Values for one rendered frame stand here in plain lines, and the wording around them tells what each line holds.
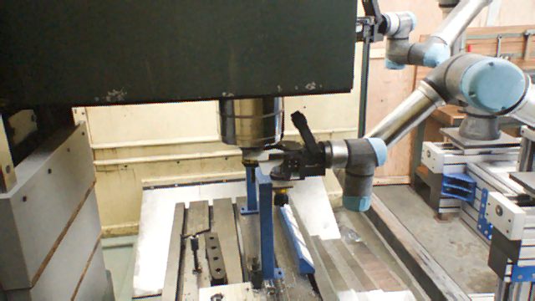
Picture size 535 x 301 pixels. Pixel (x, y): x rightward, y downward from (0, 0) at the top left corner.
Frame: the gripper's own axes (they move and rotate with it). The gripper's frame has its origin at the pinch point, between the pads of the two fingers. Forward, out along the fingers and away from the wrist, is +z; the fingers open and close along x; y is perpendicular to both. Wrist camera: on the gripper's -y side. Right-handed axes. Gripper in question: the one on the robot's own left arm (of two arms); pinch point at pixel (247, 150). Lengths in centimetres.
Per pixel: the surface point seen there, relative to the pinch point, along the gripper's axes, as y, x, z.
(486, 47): -1, 223, -242
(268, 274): 45.5, 13.1, -9.7
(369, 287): 60, 19, -47
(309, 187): 54, 89, -48
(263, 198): 19.8, 13.3, -7.4
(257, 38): -26.9, -12.4, 0.6
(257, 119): -9.7, -7.9, -0.5
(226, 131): -6.4, -4.9, 5.6
